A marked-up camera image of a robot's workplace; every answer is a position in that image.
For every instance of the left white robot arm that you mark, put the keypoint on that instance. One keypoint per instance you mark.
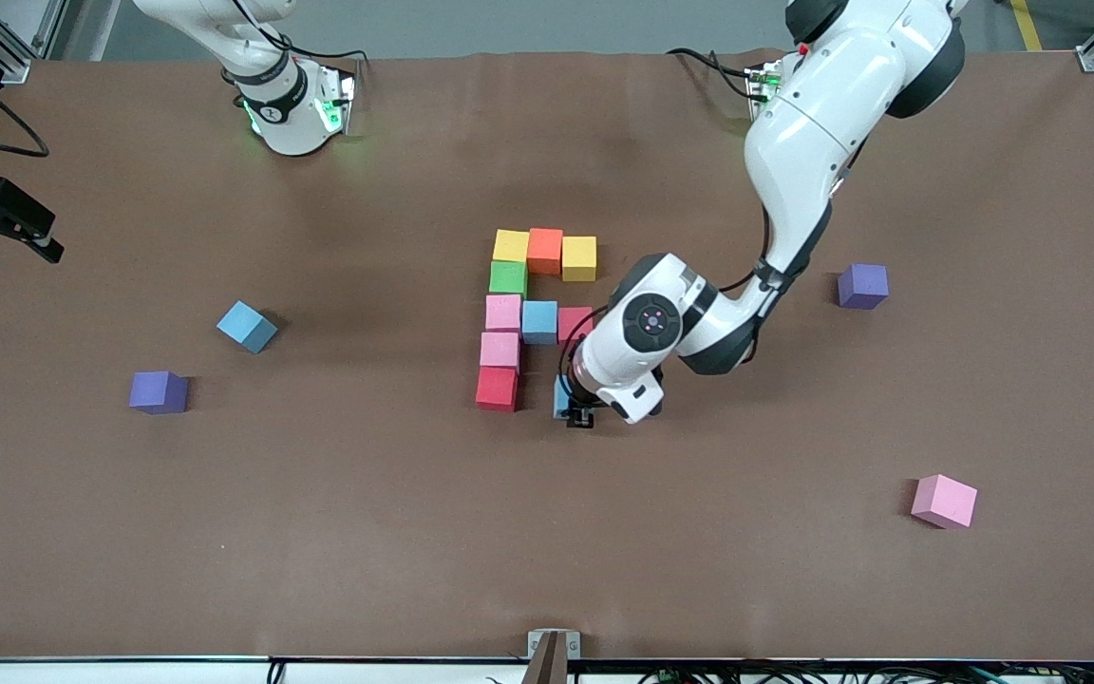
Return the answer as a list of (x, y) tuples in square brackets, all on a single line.
[(822, 104)]

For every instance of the orange foam cube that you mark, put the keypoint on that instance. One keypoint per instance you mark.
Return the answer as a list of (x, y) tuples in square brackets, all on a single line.
[(545, 249)]

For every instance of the light blue foam cube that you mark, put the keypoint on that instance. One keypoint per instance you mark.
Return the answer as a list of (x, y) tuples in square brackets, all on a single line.
[(539, 323), (245, 325), (560, 394)]

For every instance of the yellow foam cube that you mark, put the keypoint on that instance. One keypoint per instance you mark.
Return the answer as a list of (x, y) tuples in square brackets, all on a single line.
[(511, 245), (579, 258)]

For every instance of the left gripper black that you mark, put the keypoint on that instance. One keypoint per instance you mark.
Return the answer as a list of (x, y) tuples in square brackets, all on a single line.
[(577, 407)]

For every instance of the rose red foam cube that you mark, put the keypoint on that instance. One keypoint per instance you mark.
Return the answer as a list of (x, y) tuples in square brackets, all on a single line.
[(574, 321)]

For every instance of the pink foam cube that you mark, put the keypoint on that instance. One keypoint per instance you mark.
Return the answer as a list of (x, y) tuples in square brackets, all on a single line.
[(499, 350), (943, 501), (503, 313)]

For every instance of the green foam cube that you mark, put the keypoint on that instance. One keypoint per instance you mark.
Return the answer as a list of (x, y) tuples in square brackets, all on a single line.
[(508, 278)]

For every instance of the violet foam cube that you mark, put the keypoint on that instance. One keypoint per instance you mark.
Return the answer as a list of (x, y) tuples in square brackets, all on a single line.
[(862, 285)]

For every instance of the metal table edge bracket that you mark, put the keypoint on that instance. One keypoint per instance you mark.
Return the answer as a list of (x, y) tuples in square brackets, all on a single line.
[(554, 655)]

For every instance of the dark purple foam cube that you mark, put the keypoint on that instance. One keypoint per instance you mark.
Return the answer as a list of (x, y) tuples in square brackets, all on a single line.
[(158, 391)]

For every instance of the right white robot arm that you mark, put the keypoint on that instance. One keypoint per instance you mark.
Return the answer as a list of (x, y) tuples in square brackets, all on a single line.
[(291, 114)]

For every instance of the brown table mat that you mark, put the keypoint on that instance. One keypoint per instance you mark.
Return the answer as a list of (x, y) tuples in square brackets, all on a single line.
[(547, 551)]

